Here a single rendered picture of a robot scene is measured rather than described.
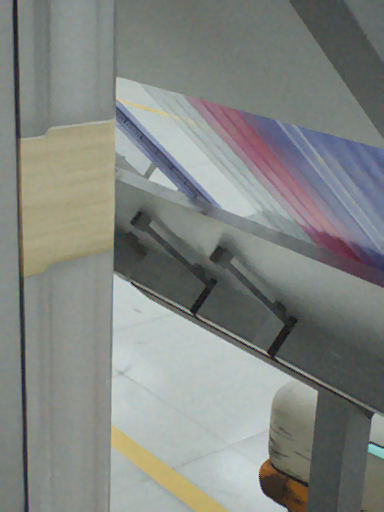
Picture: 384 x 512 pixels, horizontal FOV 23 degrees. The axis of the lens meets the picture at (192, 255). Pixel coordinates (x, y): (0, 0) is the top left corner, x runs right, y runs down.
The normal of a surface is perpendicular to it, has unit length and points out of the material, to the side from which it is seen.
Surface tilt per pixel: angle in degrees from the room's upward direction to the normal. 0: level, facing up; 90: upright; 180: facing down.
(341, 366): 47
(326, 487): 90
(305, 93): 137
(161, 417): 0
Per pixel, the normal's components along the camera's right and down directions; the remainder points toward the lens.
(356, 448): 0.62, 0.29
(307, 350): -0.54, -0.50
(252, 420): 0.04, -0.94
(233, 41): -0.55, 0.82
